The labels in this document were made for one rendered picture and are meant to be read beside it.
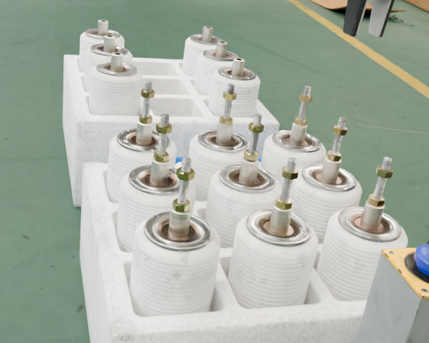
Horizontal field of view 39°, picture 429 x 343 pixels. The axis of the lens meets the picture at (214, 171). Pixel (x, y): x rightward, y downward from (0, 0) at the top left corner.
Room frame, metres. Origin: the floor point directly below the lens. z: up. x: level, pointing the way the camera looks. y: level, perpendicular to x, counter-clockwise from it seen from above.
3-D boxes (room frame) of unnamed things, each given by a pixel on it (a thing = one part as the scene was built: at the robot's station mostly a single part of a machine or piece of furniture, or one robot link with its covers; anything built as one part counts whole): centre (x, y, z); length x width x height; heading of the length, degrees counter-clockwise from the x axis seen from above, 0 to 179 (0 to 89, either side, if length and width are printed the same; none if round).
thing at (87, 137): (1.24, 0.13, 0.09); 0.39 x 0.39 x 0.18; 19
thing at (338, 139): (0.76, -0.16, 0.30); 0.01 x 0.01 x 0.08
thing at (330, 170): (0.76, -0.16, 0.26); 0.02 x 0.02 x 0.03
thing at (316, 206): (0.76, -0.16, 0.16); 0.10 x 0.10 x 0.18
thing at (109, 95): (1.09, 0.21, 0.16); 0.10 x 0.10 x 0.18
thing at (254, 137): (0.72, -0.04, 0.30); 0.01 x 0.01 x 0.08
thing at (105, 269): (0.72, -0.04, 0.09); 0.39 x 0.39 x 0.18; 19
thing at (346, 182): (0.76, -0.16, 0.25); 0.08 x 0.08 x 0.01
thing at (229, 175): (0.72, -0.04, 0.25); 0.08 x 0.08 x 0.01
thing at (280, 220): (0.61, -0.08, 0.26); 0.02 x 0.02 x 0.03
